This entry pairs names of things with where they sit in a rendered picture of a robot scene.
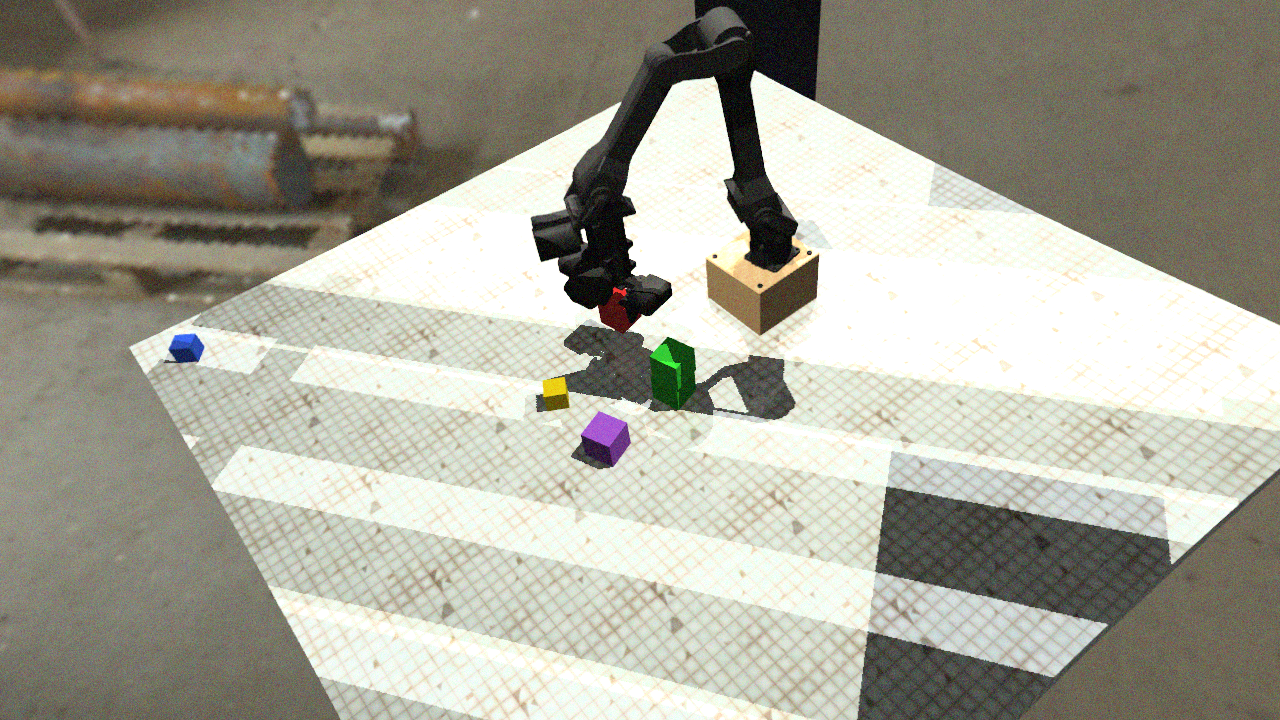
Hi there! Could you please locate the blue cube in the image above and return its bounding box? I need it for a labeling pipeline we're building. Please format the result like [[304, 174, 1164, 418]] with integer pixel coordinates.
[[168, 333, 204, 363]]

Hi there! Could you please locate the purple block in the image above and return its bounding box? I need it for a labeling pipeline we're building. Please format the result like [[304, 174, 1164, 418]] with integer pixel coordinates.
[[581, 411, 631, 468]]

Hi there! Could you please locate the red block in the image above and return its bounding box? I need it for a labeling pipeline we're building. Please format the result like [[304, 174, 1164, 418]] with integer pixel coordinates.
[[598, 288, 643, 334]]

